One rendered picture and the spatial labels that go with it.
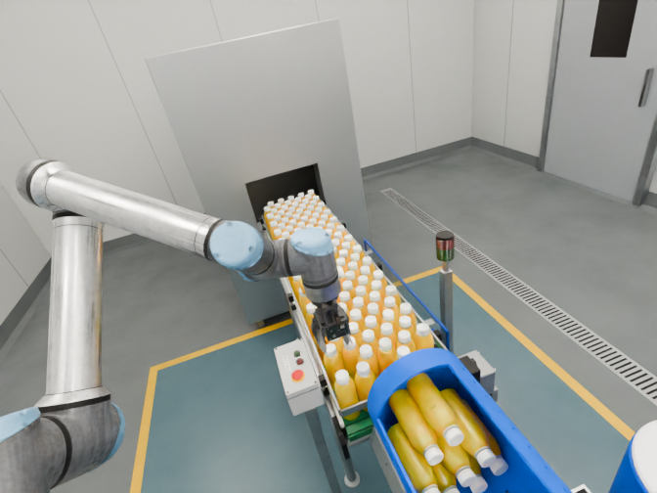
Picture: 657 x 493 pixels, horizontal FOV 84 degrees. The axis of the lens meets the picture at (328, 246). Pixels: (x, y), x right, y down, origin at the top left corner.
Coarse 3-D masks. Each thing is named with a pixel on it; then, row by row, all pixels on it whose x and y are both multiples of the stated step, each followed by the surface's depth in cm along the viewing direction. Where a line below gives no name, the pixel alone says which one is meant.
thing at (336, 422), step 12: (288, 288) 183; (288, 300) 175; (300, 324) 159; (300, 336) 176; (312, 348) 145; (312, 360) 141; (336, 420) 118; (336, 432) 117; (348, 444) 170; (348, 456) 117; (348, 468) 176; (348, 480) 183
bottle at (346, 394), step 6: (336, 384) 111; (342, 384) 109; (348, 384) 110; (354, 384) 112; (336, 390) 111; (342, 390) 109; (348, 390) 110; (354, 390) 111; (336, 396) 112; (342, 396) 110; (348, 396) 110; (354, 396) 112; (342, 402) 112; (348, 402) 112; (354, 402) 113; (342, 408) 114; (354, 414) 115; (348, 420) 116
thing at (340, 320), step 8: (336, 296) 90; (320, 304) 89; (328, 304) 90; (336, 304) 87; (320, 312) 94; (328, 312) 91; (336, 312) 91; (320, 320) 92; (328, 320) 91; (336, 320) 92; (344, 320) 90; (320, 328) 92; (328, 328) 90; (336, 328) 91; (344, 328) 92; (328, 336) 92; (336, 336) 92
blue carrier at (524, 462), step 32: (416, 352) 92; (448, 352) 95; (384, 384) 90; (448, 384) 103; (480, 384) 90; (384, 416) 100; (480, 416) 95; (512, 448) 85; (512, 480) 85; (544, 480) 65
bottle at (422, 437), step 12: (396, 396) 95; (408, 396) 94; (396, 408) 93; (408, 408) 91; (408, 420) 89; (420, 420) 88; (408, 432) 88; (420, 432) 86; (432, 432) 86; (420, 444) 84; (432, 444) 84
